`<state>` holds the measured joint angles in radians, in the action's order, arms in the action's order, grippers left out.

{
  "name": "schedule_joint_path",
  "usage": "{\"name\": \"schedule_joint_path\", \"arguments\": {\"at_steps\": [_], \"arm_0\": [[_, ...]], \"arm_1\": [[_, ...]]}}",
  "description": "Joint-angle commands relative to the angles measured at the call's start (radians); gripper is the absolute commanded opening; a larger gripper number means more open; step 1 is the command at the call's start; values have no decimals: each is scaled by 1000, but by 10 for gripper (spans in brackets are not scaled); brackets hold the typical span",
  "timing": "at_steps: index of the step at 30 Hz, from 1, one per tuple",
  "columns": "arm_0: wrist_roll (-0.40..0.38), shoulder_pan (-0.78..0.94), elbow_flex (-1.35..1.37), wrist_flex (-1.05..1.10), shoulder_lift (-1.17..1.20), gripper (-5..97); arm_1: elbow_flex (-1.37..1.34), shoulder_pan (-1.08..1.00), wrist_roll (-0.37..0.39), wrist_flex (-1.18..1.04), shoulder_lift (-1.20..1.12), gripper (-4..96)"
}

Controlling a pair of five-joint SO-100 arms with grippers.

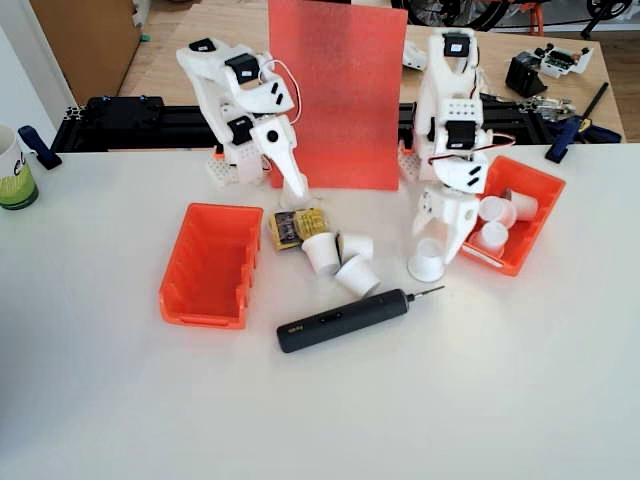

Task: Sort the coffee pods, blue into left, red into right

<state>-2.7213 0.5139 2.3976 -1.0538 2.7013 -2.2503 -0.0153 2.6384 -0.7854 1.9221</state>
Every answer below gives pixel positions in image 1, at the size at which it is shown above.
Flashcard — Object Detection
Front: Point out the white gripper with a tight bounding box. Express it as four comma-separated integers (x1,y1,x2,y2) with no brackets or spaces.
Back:
410,183,479,266
249,114,311,199

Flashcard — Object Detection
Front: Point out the yellow and black packet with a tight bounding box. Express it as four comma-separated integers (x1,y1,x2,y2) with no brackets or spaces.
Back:
268,206,327,254

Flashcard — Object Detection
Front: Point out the blue lid coffee pod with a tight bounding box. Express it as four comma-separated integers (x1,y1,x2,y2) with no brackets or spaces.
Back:
339,232,375,261

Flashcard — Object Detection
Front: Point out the orange bin with white label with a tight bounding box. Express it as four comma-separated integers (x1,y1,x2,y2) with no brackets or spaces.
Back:
458,155,567,278

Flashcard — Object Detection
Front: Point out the red lid coffee pod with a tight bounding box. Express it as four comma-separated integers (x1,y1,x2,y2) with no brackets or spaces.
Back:
502,188,541,221

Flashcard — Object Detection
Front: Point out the orange plastic bin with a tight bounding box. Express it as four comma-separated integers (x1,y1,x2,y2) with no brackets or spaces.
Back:
158,202,265,332

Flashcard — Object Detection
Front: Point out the red foam sheet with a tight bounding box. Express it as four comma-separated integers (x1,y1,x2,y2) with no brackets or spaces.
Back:
268,0,409,192

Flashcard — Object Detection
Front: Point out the dark grey electric screwdriver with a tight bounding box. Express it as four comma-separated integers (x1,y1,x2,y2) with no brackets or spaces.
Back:
276,285,446,355

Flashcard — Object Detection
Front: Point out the blue clamp with black bar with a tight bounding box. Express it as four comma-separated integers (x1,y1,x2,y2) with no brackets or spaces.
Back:
544,82,621,163

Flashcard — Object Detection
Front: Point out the silver metal clamp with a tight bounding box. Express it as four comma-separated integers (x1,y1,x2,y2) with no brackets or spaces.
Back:
519,95,576,121

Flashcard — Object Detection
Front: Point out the black printed part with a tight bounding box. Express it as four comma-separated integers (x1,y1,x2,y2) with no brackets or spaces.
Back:
504,51,547,99

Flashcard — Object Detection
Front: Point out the white device with circuit board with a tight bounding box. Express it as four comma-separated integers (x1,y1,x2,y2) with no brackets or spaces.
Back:
532,43,595,79

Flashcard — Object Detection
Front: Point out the black bicycle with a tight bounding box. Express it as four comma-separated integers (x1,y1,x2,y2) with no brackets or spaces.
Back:
402,0,531,31

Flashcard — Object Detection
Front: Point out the orange stand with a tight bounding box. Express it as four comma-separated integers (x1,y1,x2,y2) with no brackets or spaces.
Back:
527,0,547,36

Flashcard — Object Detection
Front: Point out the white and green mug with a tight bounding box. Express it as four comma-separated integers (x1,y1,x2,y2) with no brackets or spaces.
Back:
0,122,40,211

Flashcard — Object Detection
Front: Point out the black aluminium rail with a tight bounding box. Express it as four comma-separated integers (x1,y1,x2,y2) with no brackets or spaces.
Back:
49,99,560,152

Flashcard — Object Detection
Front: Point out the blue clamp handle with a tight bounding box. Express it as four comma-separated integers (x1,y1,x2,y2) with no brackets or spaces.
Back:
18,125,63,170

